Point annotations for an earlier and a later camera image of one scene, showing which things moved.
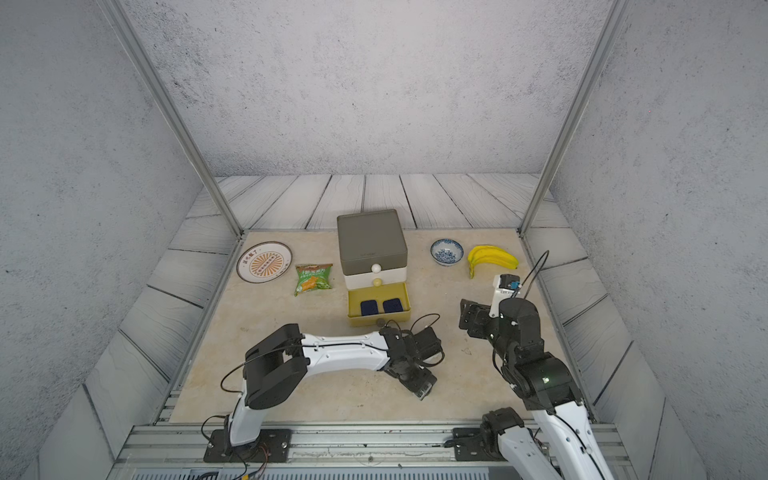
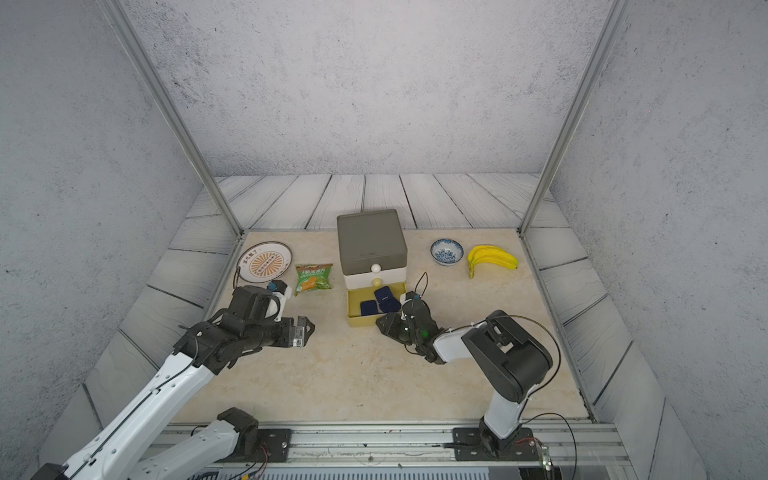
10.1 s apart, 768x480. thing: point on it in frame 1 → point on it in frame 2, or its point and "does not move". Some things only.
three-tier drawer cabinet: (373, 257) does not move
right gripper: (468, 315) → (389, 327)
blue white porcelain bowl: (446, 252) does not move
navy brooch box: (369, 307) does not move
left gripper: (424, 387) → (289, 339)
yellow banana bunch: (490, 254) does not move
